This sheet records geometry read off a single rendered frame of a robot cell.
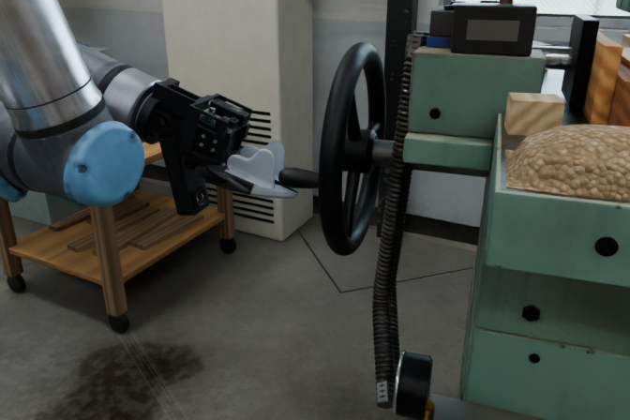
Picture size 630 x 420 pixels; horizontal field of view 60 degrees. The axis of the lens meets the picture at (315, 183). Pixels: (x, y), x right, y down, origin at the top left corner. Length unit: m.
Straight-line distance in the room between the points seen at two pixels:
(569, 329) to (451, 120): 0.24
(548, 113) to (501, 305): 0.18
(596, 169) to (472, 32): 0.24
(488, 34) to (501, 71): 0.04
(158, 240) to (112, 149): 1.34
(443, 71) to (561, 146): 0.23
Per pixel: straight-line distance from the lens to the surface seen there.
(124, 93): 0.70
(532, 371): 0.61
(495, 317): 0.57
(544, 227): 0.40
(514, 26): 0.60
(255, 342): 1.71
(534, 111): 0.53
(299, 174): 0.65
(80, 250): 1.95
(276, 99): 2.04
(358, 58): 0.67
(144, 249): 1.88
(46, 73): 0.56
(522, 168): 0.41
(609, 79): 0.59
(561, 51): 0.67
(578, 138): 0.42
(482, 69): 0.60
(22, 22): 0.55
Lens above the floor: 1.04
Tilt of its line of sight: 22 degrees down
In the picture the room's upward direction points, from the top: straight up
